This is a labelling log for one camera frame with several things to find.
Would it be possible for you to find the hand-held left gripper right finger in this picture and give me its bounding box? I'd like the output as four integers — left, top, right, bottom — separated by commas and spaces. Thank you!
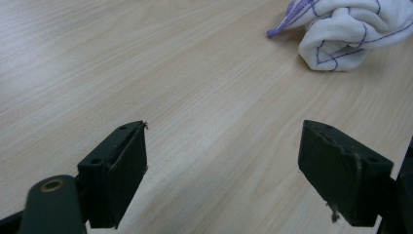
297, 119, 394, 228

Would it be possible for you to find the white cloth with purple lines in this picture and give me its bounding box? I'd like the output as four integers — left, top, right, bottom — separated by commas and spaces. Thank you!
266, 0, 413, 73

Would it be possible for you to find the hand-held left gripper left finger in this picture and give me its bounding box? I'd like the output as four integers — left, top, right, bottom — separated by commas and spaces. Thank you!
77, 120, 149, 230

